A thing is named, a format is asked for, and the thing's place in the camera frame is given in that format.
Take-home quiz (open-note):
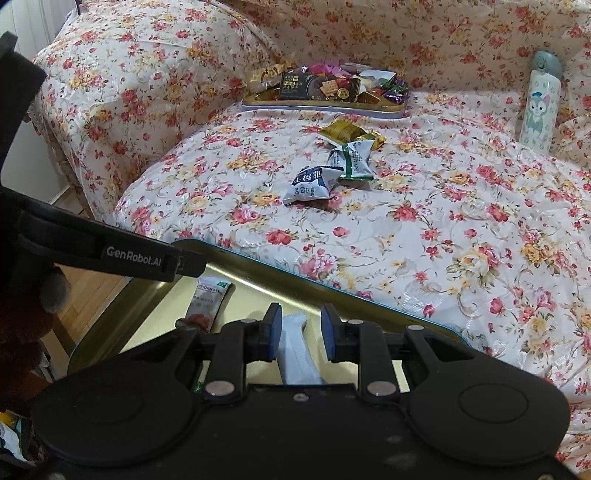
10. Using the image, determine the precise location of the gold green snack packet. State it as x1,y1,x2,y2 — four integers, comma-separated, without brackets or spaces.
318,119,368,146

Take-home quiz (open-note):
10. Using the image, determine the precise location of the black cracker packet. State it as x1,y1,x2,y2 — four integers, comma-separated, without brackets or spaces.
279,73,361,102

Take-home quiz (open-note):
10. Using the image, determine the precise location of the gold tray full of snacks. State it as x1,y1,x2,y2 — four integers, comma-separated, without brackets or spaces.
242,63,410,119

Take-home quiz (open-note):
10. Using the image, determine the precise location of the floral sofa cover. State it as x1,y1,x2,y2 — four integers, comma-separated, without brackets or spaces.
31,1,590,472

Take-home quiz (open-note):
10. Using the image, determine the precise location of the small gold candy packet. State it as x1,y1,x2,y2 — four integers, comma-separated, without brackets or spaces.
367,131,387,151

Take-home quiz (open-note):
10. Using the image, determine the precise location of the green white triangle packet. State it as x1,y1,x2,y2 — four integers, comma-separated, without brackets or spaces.
328,139,374,181

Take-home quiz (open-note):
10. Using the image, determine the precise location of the blue white milk packet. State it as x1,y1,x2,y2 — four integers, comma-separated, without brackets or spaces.
283,166,344,205

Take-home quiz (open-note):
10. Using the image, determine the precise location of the gold empty tin tray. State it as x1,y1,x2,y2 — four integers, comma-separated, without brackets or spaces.
67,238,472,393

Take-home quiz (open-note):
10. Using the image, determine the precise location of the cartoon cat water bottle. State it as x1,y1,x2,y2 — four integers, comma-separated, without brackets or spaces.
519,50,563,154

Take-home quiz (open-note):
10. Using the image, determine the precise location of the white nut snack packet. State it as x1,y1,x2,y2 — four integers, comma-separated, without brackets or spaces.
185,276,231,333

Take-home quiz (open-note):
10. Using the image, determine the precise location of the white long snack packet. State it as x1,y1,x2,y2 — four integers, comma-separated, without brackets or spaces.
276,313,327,385

